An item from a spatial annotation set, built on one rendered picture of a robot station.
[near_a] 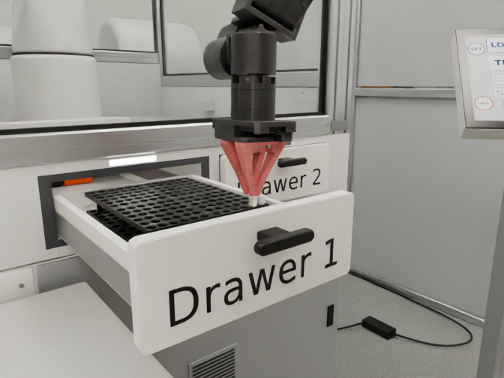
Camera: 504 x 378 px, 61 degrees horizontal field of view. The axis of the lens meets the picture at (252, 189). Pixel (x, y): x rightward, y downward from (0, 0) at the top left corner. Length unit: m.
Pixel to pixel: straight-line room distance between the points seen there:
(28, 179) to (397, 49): 1.88
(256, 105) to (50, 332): 0.38
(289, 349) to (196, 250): 0.74
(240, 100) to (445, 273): 1.84
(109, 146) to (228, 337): 0.48
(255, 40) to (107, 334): 0.40
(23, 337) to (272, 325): 0.59
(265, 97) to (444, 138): 1.65
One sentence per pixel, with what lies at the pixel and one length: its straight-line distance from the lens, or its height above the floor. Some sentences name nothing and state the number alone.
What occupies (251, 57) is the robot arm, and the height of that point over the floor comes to 1.09.
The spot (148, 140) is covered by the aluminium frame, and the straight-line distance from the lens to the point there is 0.74.
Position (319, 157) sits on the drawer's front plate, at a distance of 0.97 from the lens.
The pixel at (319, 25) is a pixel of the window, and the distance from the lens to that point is 1.00.
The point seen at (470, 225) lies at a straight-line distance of 2.14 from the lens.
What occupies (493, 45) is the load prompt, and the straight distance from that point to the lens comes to 1.29.
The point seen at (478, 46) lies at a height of 1.15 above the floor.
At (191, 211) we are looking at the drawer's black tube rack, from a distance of 0.55.
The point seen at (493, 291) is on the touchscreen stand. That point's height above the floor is 0.47.
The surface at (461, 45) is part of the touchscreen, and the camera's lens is 1.27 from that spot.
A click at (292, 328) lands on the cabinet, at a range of 1.09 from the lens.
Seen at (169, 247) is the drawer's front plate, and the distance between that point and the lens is 0.39.
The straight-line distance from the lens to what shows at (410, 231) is 2.29.
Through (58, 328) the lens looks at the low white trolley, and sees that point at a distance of 0.61.
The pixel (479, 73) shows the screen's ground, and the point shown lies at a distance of 1.22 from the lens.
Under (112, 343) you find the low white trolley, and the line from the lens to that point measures 0.56.
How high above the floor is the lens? 1.06
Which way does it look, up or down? 14 degrees down
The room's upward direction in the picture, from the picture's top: straight up
